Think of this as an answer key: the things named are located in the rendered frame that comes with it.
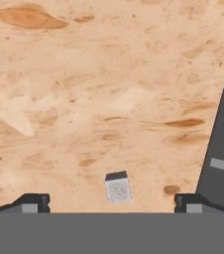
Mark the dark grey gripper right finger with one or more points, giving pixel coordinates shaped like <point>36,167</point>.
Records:
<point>190,202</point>

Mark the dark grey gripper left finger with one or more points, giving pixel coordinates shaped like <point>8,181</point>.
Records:
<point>34,202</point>

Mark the white sugar cube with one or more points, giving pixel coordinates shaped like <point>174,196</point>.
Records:
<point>118,190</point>

